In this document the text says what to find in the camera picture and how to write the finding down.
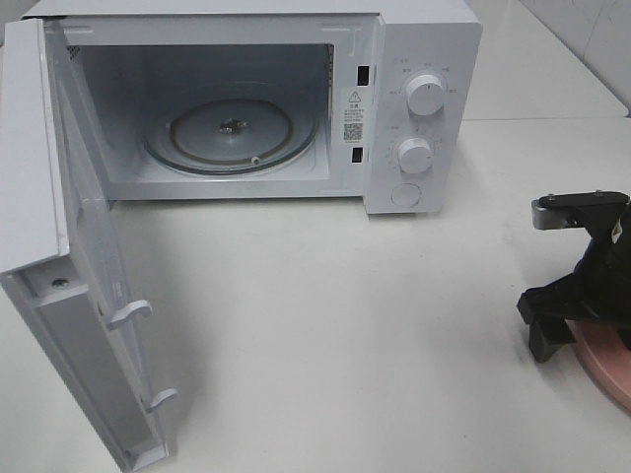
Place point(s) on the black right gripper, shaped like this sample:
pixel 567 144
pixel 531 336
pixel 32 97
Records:
pixel 598 289

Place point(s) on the pink round plate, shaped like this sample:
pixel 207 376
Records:
pixel 605 358

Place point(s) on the round white door button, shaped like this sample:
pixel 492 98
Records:
pixel 406 195

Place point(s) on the white microwave door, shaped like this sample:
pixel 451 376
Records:
pixel 60 261

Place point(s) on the lower white dial knob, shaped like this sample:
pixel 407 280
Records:
pixel 415 155

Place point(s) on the white dial knob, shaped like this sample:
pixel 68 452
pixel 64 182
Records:
pixel 425 94
pixel 415 155

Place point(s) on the upper white dial knob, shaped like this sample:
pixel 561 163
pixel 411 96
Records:
pixel 425 94

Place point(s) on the white warning label sticker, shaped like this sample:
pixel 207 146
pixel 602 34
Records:
pixel 352 114

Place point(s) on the glass microwave turntable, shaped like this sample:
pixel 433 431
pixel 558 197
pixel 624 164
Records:
pixel 230 136

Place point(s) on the white microwave oven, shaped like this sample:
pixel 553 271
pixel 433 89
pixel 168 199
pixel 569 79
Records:
pixel 146 59

